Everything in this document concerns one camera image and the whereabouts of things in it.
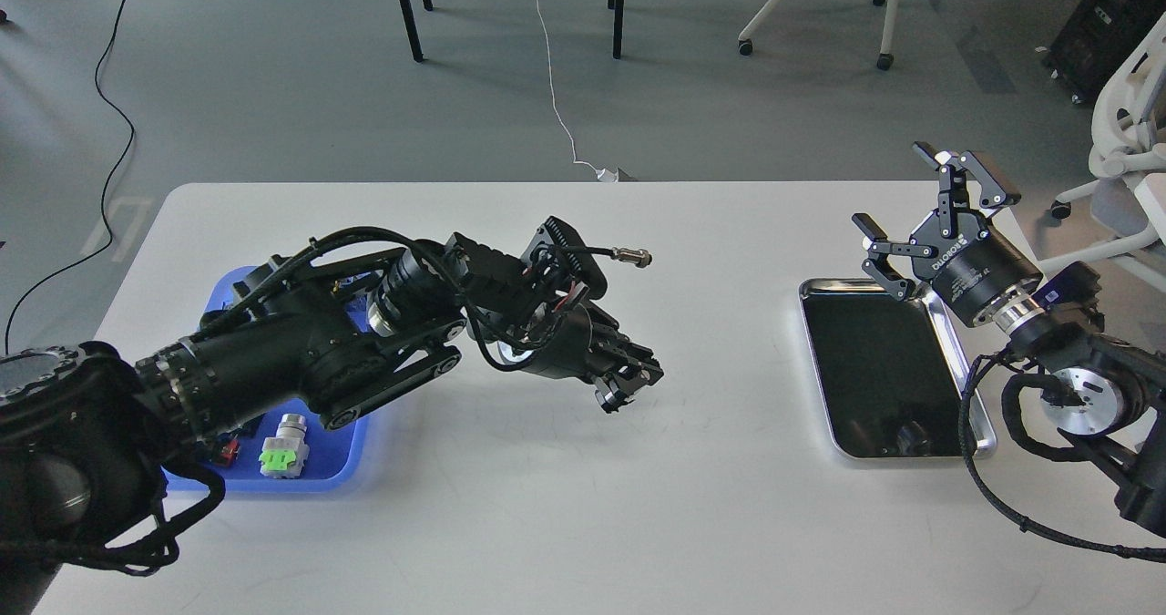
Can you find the green grey push button switch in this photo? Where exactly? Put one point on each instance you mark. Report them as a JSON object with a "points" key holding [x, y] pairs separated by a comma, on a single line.
{"points": [[285, 455]]}

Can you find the white office chair right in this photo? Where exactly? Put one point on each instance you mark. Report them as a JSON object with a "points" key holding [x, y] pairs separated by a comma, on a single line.
{"points": [[1126, 160]]}

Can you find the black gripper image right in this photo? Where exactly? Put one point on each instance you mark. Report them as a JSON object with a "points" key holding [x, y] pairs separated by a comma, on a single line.
{"points": [[973, 268]]}

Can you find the black robot arm image left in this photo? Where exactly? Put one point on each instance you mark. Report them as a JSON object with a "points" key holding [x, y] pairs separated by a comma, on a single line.
{"points": [[100, 465]]}

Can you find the red button black switch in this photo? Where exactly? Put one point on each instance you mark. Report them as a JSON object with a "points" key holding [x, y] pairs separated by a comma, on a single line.
{"points": [[222, 451]]}

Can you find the silver metal tray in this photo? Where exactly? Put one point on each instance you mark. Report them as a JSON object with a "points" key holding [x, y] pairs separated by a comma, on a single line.
{"points": [[890, 372]]}

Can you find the black cabinet top right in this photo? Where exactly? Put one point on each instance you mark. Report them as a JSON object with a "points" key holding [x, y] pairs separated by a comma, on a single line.
{"points": [[1098, 36]]}

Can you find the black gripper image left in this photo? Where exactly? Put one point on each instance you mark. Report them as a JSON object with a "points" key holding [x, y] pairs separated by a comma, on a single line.
{"points": [[589, 345]]}

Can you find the blue plastic tray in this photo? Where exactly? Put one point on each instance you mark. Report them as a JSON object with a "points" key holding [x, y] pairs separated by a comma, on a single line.
{"points": [[254, 390]]}

